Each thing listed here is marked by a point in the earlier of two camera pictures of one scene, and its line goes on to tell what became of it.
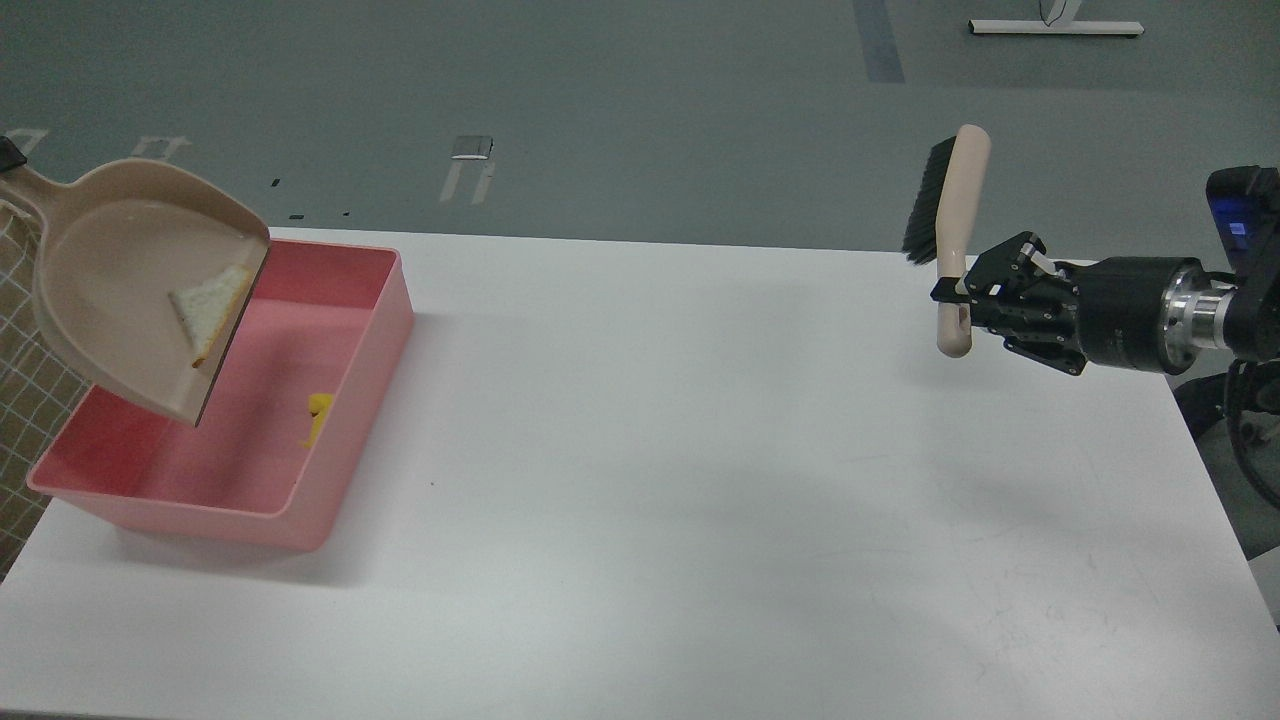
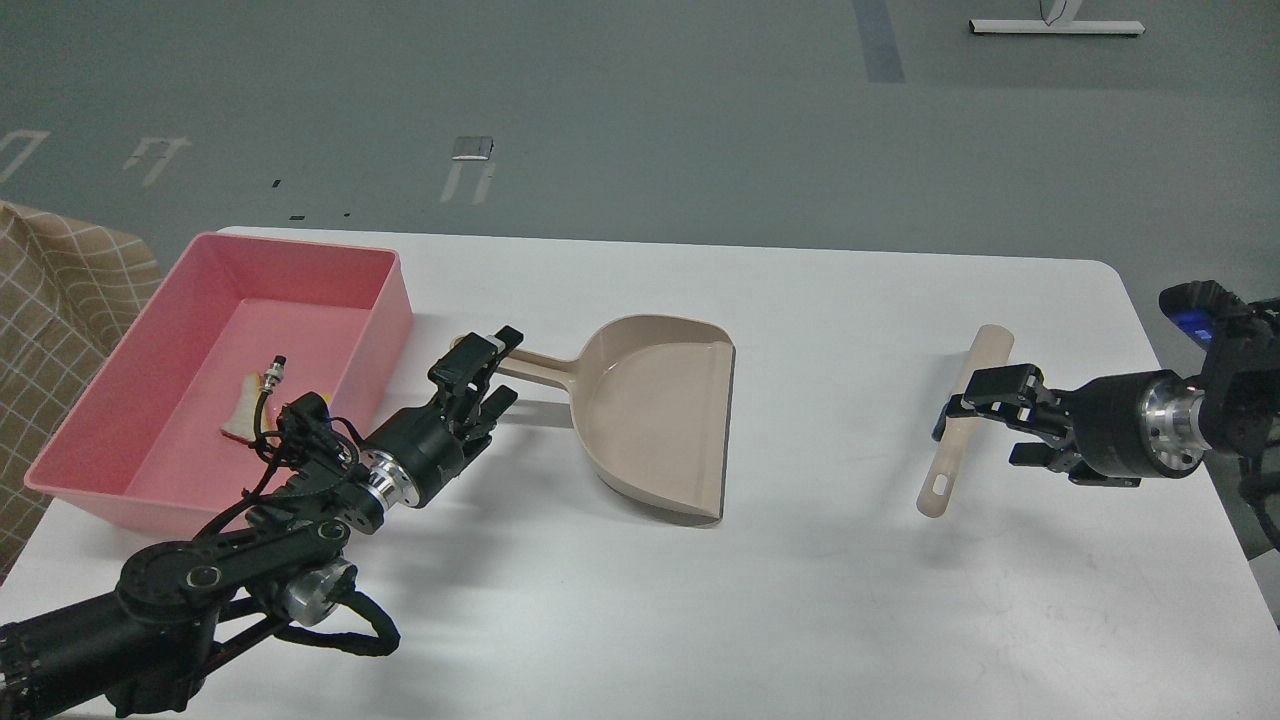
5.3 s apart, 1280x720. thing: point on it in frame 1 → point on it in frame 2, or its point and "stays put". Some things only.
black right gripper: (1138, 312) → (1144, 426)
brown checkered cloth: (38, 394) stays put
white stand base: (1056, 19) stays put
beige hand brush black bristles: (947, 199) → (990, 350)
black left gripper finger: (10, 155) → (418, 452)
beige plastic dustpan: (118, 238) → (651, 400)
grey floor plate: (473, 148) stays put
